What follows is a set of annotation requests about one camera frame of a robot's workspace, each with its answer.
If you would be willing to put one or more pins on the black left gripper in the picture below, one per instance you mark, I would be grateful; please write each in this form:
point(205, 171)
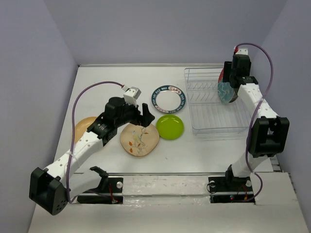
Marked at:
point(145, 120)

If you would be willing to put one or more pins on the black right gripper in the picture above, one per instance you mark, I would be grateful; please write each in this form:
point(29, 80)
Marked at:
point(228, 71)

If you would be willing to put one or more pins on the beige plate with bird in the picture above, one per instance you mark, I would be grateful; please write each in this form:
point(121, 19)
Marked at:
point(139, 141)

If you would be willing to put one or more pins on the red plate with teal flower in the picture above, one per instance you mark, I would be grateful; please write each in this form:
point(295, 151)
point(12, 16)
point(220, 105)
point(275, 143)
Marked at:
point(224, 89)

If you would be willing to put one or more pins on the large green rimmed lettered plate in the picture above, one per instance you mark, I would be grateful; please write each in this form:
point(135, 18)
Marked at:
point(168, 99)

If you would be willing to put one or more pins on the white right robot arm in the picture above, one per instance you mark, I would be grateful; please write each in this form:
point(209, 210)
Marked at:
point(268, 131)

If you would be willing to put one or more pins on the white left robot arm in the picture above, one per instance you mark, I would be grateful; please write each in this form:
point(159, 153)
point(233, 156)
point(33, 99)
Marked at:
point(52, 186)

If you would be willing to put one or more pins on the lime green plate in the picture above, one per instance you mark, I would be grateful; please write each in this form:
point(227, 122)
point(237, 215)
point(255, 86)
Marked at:
point(170, 127)

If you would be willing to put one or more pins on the plain yellow plate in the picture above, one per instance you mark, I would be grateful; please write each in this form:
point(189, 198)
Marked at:
point(81, 127)

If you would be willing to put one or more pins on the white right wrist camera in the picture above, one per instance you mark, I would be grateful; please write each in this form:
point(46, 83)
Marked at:
point(240, 51)

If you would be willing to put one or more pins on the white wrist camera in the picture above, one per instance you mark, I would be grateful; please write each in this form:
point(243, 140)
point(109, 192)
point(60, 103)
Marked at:
point(240, 51)
point(131, 95)

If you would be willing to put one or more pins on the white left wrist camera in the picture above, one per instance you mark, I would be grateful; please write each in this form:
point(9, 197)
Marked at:
point(131, 95)

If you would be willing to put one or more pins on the white wire dish rack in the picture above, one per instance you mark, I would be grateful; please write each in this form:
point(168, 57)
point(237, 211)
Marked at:
point(208, 116)

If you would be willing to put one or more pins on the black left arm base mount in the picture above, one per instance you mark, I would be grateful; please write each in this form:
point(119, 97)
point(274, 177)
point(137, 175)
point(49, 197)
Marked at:
point(109, 192)

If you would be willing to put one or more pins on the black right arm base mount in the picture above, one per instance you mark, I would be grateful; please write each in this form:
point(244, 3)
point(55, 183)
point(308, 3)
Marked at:
point(223, 191)

